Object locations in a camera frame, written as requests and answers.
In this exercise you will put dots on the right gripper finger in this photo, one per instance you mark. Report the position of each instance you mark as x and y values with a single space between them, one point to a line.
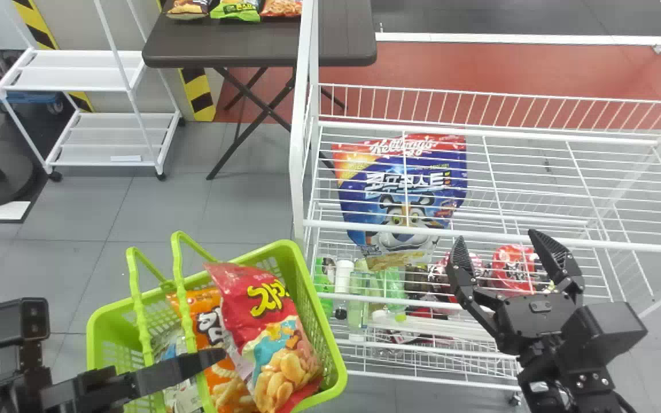
560 264
461 275

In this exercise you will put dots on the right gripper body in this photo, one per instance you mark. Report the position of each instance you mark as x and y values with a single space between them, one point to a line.
534 321

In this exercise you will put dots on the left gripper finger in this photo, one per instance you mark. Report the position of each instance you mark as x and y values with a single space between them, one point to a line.
181 365

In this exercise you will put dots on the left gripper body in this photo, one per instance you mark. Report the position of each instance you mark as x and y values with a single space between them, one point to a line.
92 390

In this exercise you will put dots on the green basket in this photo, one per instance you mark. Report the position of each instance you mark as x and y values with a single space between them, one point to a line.
302 269

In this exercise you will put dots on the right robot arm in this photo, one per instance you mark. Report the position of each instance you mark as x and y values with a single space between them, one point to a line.
571 393

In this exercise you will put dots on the red noodle cup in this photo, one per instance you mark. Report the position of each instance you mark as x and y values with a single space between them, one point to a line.
438 274
511 267

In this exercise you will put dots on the orange snack packet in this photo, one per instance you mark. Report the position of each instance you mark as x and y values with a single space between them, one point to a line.
207 330
282 6

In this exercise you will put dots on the red snack packet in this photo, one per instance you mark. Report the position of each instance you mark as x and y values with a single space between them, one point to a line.
261 327

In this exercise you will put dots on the blue cereal bag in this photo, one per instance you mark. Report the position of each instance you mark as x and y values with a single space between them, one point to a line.
376 201

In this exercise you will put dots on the white bottle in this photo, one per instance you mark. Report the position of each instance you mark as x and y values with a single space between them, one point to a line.
343 275

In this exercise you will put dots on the green bottle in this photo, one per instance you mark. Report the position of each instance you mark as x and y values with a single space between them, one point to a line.
323 284

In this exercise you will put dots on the dark side table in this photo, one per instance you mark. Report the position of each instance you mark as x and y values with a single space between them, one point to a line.
261 43

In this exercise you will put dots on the white shelf trolley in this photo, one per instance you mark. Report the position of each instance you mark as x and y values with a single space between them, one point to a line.
78 69

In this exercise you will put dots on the green snack packet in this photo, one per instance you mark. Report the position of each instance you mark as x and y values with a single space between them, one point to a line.
236 8

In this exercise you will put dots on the brown snack packet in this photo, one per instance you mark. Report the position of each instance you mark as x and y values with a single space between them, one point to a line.
187 7

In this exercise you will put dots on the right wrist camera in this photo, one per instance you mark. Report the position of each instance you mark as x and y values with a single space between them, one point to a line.
606 335

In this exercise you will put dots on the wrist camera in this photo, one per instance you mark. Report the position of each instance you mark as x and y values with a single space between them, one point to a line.
606 335
20 321

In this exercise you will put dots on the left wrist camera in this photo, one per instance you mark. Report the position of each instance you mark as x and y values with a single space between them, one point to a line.
20 321

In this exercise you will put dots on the yellow black striped post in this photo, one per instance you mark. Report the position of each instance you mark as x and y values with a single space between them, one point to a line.
38 23
198 94

